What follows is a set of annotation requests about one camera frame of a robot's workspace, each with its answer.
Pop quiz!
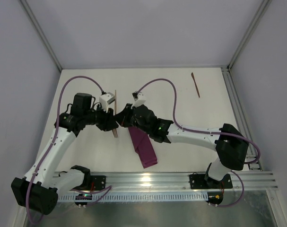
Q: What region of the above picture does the copper fork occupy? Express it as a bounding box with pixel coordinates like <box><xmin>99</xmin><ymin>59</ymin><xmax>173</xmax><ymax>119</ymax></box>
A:
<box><xmin>112</xmin><ymin>90</ymin><xmax>119</xmax><ymax>139</ymax></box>

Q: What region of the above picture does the purple satin napkin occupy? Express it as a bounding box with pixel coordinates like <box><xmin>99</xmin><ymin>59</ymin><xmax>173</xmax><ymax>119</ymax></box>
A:
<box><xmin>128</xmin><ymin>127</ymin><xmax>157</xmax><ymax>168</ymax></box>

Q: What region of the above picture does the copper knife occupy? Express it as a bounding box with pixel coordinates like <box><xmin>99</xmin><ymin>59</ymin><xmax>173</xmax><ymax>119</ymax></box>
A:
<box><xmin>191</xmin><ymin>72</ymin><xmax>200</xmax><ymax>98</ymax></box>

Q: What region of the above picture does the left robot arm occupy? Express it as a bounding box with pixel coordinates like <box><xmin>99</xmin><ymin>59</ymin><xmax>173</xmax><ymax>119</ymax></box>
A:
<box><xmin>11</xmin><ymin>93</ymin><xmax>118</xmax><ymax>215</ymax></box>

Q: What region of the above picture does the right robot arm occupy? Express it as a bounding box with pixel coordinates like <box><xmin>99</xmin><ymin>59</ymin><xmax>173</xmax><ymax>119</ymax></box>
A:
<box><xmin>114</xmin><ymin>104</ymin><xmax>249</xmax><ymax>188</ymax></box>

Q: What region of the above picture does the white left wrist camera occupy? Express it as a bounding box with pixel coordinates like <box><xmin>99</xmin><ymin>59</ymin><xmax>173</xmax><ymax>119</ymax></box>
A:
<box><xmin>99</xmin><ymin>92</ymin><xmax>115</xmax><ymax>112</ymax></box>

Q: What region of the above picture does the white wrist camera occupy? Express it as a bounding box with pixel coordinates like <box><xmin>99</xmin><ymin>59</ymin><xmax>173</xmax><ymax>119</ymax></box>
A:
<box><xmin>132</xmin><ymin>92</ymin><xmax>146</xmax><ymax>108</ymax></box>
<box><xmin>99</xmin><ymin>92</ymin><xmax>115</xmax><ymax>112</ymax></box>

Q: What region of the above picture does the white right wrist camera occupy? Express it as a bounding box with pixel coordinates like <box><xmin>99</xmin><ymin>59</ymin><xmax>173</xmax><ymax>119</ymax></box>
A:
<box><xmin>132</xmin><ymin>92</ymin><xmax>146</xmax><ymax>108</ymax></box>

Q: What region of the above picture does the aluminium front rail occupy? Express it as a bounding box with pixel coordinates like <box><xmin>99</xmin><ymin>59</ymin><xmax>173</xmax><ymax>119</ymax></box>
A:
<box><xmin>52</xmin><ymin>171</ymin><xmax>280</xmax><ymax>193</ymax></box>

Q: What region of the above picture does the aluminium rail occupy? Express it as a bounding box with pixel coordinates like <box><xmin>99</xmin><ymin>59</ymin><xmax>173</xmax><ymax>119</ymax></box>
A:
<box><xmin>52</xmin><ymin>171</ymin><xmax>280</xmax><ymax>193</ymax></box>
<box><xmin>221</xmin><ymin>68</ymin><xmax>263</xmax><ymax>171</ymax></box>

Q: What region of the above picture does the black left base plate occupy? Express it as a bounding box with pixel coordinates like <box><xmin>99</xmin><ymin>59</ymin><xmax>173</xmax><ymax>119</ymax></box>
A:
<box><xmin>86</xmin><ymin>175</ymin><xmax>106</xmax><ymax>192</ymax></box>

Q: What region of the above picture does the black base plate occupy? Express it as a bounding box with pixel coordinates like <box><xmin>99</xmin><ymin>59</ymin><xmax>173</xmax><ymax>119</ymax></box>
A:
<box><xmin>189</xmin><ymin>173</ymin><xmax>233</xmax><ymax>189</ymax></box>
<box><xmin>86</xmin><ymin>175</ymin><xmax>106</xmax><ymax>192</ymax></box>

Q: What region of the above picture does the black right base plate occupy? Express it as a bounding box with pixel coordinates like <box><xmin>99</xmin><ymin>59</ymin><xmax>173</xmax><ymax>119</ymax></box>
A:
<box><xmin>189</xmin><ymin>173</ymin><xmax>233</xmax><ymax>189</ymax></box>

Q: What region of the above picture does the slotted grey cable duct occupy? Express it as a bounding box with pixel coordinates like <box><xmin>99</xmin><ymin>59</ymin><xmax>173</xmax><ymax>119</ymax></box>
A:
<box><xmin>58</xmin><ymin>192</ymin><xmax>209</xmax><ymax>202</ymax></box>

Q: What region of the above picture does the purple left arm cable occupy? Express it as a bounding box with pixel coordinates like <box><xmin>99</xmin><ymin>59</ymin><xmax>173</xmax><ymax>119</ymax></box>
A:
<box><xmin>26</xmin><ymin>76</ymin><xmax>113</xmax><ymax>225</ymax></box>

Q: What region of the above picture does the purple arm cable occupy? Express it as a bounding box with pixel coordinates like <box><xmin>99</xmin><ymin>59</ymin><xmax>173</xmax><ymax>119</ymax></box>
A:
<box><xmin>136</xmin><ymin>79</ymin><xmax>261</xmax><ymax>209</ymax></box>
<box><xmin>26</xmin><ymin>76</ymin><xmax>113</xmax><ymax>225</ymax></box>

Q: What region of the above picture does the aluminium right side rail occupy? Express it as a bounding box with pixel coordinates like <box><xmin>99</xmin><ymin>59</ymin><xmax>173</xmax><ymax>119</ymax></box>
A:
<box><xmin>221</xmin><ymin>68</ymin><xmax>263</xmax><ymax>171</ymax></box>

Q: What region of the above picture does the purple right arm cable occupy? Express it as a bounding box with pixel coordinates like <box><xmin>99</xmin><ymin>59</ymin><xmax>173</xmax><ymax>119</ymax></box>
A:
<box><xmin>136</xmin><ymin>79</ymin><xmax>261</xmax><ymax>209</ymax></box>

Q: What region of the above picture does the aluminium left corner post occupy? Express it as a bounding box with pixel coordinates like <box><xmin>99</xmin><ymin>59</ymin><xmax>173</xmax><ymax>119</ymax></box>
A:
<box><xmin>18</xmin><ymin>0</ymin><xmax>63</xmax><ymax>72</ymax></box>

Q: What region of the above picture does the aluminium corner post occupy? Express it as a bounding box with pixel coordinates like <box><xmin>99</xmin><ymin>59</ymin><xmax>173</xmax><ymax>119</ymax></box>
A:
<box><xmin>18</xmin><ymin>0</ymin><xmax>63</xmax><ymax>72</ymax></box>
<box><xmin>227</xmin><ymin>0</ymin><xmax>272</xmax><ymax>71</ymax></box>

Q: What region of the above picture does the aluminium right corner post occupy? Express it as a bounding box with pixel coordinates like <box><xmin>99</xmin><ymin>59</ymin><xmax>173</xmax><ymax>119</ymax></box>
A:
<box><xmin>227</xmin><ymin>0</ymin><xmax>272</xmax><ymax>71</ymax></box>

